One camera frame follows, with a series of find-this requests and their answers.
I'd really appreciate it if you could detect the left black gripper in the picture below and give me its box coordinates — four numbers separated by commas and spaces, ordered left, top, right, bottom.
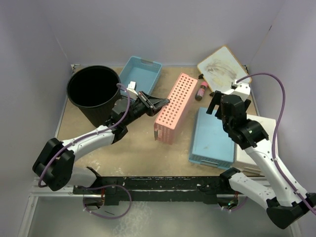
123, 91, 169, 126

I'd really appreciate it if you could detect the pink perforated basket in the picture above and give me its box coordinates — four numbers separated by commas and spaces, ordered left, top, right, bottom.
154, 73, 198, 145

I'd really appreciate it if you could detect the light blue bottom basket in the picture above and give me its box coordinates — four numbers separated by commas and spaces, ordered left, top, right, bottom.
119, 56, 162, 95

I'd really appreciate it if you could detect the light blue basket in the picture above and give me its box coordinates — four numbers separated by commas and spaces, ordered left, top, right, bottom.
188, 107, 235, 170
119, 56, 162, 95

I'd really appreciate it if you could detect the light blue top basket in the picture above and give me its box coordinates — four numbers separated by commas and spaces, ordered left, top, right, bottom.
188, 107, 235, 170

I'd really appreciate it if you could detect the large black ribbed bin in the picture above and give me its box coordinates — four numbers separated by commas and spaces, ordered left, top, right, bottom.
66, 65, 121, 127

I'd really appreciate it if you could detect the white perforated basket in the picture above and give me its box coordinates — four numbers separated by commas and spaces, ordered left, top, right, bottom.
233, 114, 277, 177

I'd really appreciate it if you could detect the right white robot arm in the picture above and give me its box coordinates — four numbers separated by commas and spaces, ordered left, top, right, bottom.
206, 91, 316, 229

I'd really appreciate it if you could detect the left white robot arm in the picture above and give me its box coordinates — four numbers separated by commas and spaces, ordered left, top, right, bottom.
32, 91, 170, 194

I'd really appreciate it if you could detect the white board with wooden rim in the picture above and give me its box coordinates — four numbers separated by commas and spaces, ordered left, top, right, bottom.
197, 45, 248, 92

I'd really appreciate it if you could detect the small pink-capped bottle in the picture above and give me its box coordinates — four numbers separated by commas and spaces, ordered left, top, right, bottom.
195, 82, 208, 101

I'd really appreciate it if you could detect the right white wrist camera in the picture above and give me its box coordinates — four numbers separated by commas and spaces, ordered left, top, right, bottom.
224, 82, 250, 102

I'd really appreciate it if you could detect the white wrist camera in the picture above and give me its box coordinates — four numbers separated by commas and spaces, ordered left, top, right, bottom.
127, 81, 138, 96
224, 82, 250, 102

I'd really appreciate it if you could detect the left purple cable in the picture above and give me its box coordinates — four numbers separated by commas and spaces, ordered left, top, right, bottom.
37, 83, 131, 188

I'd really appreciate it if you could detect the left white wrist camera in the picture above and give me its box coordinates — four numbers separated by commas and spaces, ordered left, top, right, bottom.
127, 81, 138, 96

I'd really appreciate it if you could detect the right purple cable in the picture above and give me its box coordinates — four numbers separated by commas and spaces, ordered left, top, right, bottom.
233, 73, 316, 215

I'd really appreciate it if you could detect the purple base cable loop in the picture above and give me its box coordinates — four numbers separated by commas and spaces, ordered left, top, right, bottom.
82, 185, 133, 220

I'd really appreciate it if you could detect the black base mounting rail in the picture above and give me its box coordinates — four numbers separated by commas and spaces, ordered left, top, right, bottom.
73, 176, 236, 205

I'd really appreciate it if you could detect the aluminium frame rail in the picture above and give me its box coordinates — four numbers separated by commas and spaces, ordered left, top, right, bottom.
18, 176, 82, 237

